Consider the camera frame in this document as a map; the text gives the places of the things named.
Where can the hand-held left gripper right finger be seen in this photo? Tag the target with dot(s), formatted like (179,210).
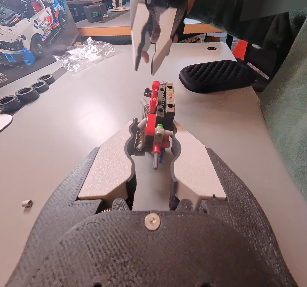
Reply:
(199,172)

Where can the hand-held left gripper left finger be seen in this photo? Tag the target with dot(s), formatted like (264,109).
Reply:
(108,172)

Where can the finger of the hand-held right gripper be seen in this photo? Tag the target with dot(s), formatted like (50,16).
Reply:
(138,21)
(165,33)

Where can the lego car model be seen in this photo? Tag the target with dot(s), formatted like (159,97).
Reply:
(152,126)

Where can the person's right forearm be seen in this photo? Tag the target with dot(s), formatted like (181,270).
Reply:
(215,9)

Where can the grey lego pin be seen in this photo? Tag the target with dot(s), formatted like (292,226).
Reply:
(26,203)

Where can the person's right hand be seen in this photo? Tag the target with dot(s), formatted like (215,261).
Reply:
(155,33)

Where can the small printed box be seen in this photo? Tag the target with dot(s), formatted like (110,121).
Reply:
(191,39)

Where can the black device with green lights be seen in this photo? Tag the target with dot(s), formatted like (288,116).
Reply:
(94,12)

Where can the clear plastic bag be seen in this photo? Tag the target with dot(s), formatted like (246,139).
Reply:
(81,54)

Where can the black padded chair armrest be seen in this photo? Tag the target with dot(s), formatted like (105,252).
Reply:
(215,76)

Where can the orange cone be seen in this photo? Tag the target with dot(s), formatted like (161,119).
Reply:
(239,49)

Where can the dark chair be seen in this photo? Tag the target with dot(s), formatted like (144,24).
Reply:
(259,59)

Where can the dark printed box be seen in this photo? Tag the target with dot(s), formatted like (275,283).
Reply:
(24,16)

